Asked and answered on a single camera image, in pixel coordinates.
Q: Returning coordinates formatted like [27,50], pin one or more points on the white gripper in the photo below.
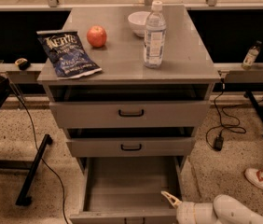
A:
[184,211]

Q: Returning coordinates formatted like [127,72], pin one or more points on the grey bottom drawer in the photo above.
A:
[127,190]

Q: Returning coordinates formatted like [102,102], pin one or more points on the grey drawer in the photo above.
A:
[130,147]
[127,190]
[129,114]

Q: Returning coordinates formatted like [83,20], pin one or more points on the grey middle drawer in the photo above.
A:
[130,147]

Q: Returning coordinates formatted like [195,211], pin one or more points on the grey drawer cabinet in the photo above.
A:
[186,73]

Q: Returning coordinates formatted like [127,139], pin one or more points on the grey top drawer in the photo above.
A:
[129,114]

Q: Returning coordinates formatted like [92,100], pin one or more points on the black table leg left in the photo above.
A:
[30,167]

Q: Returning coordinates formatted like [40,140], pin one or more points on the small glass bottle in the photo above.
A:
[251,55]

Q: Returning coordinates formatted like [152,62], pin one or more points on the clear plastic water bottle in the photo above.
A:
[155,32]

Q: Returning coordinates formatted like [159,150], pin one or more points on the blue kettle chips bag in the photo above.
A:
[67,55]

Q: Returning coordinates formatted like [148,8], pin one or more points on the red apple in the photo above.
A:
[96,36]

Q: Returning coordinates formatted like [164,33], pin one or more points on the white bowl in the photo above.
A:
[137,22]

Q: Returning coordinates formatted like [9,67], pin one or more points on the yellow black tape measure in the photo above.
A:
[22,63]

